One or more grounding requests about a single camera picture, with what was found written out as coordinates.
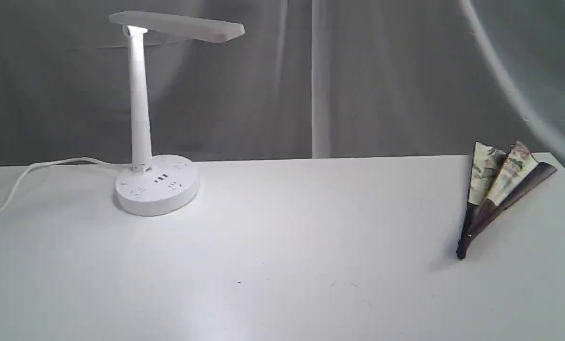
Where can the painted paper folding fan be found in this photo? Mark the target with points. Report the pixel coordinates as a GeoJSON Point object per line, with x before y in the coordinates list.
{"type": "Point", "coordinates": [498, 180]}

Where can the white desk lamp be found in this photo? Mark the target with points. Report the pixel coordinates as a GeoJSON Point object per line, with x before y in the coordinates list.
{"type": "Point", "coordinates": [155, 185]}

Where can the grey backdrop curtain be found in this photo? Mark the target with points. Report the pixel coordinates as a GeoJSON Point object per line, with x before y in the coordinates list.
{"type": "Point", "coordinates": [309, 79]}

